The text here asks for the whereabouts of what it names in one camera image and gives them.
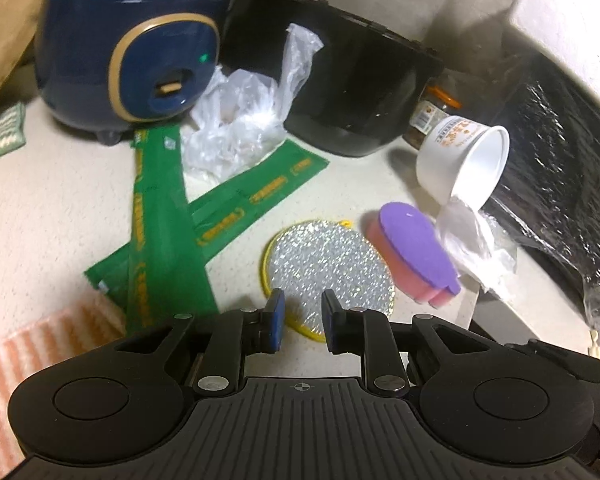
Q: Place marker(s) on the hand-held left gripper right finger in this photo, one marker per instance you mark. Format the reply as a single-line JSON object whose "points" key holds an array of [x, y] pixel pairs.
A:
{"points": [[328, 325]]}

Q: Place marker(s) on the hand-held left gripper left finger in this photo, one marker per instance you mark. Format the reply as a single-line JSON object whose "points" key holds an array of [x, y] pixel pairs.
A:
{"points": [[277, 322]]}

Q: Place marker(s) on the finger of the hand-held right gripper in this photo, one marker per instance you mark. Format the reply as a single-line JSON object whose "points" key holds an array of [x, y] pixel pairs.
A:
{"points": [[570, 362]]}

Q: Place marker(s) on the white wrapper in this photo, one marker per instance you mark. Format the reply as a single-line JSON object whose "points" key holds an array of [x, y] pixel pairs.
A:
{"points": [[472, 245]]}

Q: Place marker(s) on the clear plastic bag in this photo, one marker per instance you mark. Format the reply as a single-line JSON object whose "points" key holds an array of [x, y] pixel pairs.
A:
{"points": [[240, 125]]}

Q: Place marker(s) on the white plastic cup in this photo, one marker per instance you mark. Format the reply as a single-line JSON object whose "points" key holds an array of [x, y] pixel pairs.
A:
{"points": [[450, 160]]}

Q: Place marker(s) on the glitter scouring pad yellow rim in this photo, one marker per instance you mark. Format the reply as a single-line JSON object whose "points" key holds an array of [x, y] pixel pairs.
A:
{"points": [[330, 260]]}

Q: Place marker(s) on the clear plastic sheet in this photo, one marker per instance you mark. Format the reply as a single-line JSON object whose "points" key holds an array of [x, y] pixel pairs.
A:
{"points": [[595, 280]]}

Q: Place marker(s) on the pink purple sponge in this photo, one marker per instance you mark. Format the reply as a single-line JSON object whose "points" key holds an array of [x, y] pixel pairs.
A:
{"points": [[415, 245]]}

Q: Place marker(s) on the brown glass jar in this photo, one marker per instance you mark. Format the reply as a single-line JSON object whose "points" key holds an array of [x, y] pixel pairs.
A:
{"points": [[430, 115]]}

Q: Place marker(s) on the black cooking pot appliance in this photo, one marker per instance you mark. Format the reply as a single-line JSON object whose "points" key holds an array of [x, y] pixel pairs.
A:
{"points": [[355, 70]]}

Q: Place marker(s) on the pink striped towel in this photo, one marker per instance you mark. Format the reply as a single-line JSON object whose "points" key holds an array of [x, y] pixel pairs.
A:
{"points": [[10, 370]]}

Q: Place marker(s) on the green striped cloth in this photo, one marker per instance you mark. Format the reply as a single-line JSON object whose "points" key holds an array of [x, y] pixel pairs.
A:
{"points": [[0, 135]]}

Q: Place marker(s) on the white styrofoam box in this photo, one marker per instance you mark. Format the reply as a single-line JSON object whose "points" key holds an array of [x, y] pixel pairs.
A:
{"points": [[570, 25]]}

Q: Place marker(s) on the blue rice cooker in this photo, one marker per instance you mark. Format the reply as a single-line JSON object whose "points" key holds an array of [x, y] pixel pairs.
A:
{"points": [[105, 25]]}

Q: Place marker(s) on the round wooden cutting board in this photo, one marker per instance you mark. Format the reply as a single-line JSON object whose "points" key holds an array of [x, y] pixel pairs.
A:
{"points": [[5, 20]]}

